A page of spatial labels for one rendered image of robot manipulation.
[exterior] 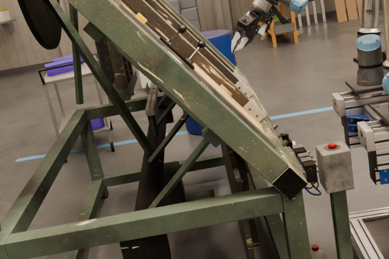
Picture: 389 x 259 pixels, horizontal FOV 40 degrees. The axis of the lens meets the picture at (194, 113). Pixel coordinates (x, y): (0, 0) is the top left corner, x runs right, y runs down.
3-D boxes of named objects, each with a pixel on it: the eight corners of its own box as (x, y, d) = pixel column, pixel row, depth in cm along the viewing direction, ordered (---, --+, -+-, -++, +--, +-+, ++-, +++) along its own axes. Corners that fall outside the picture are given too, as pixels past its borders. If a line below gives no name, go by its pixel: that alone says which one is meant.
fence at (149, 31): (270, 152, 246) (276, 147, 245) (114, 10, 226) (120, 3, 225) (268, 149, 251) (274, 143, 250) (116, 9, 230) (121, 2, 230)
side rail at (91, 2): (270, 183, 223) (289, 165, 221) (66, 0, 199) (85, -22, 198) (268, 178, 229) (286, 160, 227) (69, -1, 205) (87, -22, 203)
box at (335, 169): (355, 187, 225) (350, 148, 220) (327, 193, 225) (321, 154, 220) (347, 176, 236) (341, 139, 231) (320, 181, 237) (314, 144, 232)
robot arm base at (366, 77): (382, 76, 276) (381, 57, 274) (392, 82, 262) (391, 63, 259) (353, 81, 278) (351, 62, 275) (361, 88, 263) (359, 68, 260)
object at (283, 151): (290, 202, 225) (309, 184, 223) (270, 184, 223) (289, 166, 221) (235, 84, 437) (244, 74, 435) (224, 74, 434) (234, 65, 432)
